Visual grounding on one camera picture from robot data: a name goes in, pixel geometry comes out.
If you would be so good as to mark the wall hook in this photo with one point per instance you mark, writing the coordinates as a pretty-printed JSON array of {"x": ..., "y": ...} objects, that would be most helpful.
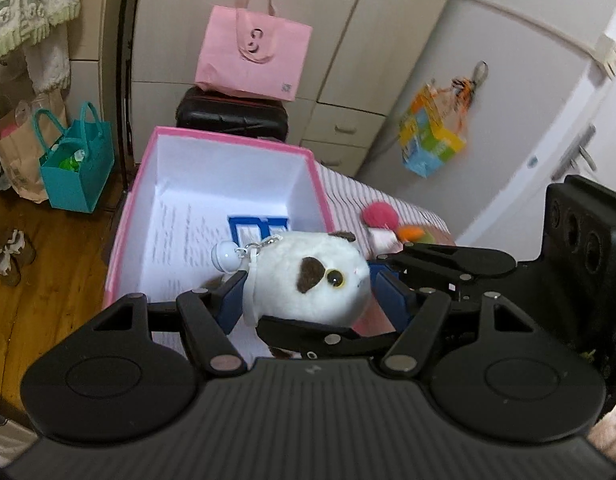
[{"x": 481, "y": 71}]

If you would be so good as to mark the orange plush toy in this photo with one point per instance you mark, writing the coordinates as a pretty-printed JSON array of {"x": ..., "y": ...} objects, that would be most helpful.
[{"x": 410, "y": 232}]

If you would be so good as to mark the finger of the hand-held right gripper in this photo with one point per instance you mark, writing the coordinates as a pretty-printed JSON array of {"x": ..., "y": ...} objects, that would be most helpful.
[
  {"x": 308, "y": 332},
  {"x": 453, "y": 259}
]

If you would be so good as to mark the white fluffy towel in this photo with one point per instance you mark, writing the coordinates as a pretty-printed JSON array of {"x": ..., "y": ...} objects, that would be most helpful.
[{"x": 48, "y": 60}]

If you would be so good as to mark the pink paper bag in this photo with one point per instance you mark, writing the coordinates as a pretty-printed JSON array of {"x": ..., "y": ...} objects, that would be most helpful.
[{"x": 248, "y": 70}]

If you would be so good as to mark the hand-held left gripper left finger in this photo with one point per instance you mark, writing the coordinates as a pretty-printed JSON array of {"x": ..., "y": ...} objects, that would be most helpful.
[{"x": 232, "y": 302}]

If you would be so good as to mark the colourful gift bag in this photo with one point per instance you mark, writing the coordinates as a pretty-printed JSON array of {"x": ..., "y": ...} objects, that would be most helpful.
[{"x": 428, "y": 140}]

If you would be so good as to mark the printed paper sheet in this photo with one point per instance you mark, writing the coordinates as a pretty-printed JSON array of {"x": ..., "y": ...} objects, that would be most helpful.
[{"x": 188, "y": 240}]

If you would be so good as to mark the white green lace cloth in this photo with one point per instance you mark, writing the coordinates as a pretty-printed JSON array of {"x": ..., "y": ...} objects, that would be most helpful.
[{"x": 18, "y": 10}]

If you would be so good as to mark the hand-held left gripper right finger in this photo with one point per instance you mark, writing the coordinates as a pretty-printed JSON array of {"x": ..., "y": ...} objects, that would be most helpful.
[{"x": 390, "y": 296}]

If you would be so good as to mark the striped bedsheet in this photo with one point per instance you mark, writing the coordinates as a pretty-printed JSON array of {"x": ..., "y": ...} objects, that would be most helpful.
[{"x": 348, "y": 195}]

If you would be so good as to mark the black suitcase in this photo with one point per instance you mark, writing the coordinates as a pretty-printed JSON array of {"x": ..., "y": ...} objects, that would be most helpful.
[{"x": 223, "y": 115}]

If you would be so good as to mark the beige wardrobe drawer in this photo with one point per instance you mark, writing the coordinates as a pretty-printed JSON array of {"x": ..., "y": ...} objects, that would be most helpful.
[
  {"x": 338, "y": 157},
  {"x": 345, "y": 125}
]

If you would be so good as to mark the white plush toy with bell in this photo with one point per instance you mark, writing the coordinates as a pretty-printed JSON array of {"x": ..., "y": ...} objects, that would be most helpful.
[{"x": 308, "y": 300}]

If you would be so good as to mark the brown paper bag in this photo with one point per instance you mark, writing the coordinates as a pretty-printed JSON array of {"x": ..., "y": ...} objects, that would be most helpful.
[{"x": 18, "y": 155}]

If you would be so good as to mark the pink storage box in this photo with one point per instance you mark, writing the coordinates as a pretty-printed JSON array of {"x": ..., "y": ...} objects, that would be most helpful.
[{"x": 228, "y": 175}]

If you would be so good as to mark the teal tote bag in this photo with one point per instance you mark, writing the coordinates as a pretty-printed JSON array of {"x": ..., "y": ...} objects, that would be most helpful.
[{"x": 73, "y": 185}]

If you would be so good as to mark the dark vertical frame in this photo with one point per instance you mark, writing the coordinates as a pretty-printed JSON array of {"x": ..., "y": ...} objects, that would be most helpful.
[{"x": 125, "y": 85}]

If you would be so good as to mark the beige plastic bracket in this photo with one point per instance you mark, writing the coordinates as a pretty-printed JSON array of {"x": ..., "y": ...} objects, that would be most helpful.
[{"x": 607, "y": 55}]

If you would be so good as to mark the beige wardrobe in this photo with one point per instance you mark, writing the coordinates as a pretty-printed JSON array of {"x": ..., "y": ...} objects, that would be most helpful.
[{"x": 368, "y": 35}]

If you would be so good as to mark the pink fluffy pompom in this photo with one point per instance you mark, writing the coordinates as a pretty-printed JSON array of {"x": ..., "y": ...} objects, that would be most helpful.
[{"x": 380, "y": 214}]

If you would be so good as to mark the small white plush toy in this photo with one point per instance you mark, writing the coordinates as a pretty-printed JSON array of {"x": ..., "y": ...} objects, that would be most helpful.
[{"x": 383, "y": 238}]

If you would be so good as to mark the blue and white card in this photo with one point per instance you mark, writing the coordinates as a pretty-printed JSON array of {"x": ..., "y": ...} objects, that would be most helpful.
[{"x": 238, "y": 222}]

